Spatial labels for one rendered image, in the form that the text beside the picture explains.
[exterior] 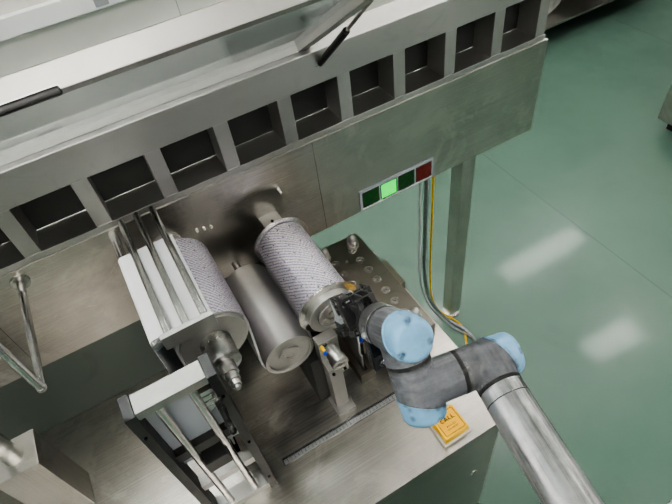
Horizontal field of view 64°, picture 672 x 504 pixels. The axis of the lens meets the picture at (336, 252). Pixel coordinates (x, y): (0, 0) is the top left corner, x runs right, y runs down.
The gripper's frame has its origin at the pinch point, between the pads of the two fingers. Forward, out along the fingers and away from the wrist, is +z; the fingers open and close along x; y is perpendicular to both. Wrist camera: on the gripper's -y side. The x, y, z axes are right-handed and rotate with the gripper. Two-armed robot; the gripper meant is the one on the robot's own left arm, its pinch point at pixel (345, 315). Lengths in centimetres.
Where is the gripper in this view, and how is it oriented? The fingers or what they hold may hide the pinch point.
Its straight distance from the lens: 117.0
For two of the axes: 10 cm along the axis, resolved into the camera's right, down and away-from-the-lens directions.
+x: -8.6, 4.4, -2.6
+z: -3.1, -0.4, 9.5
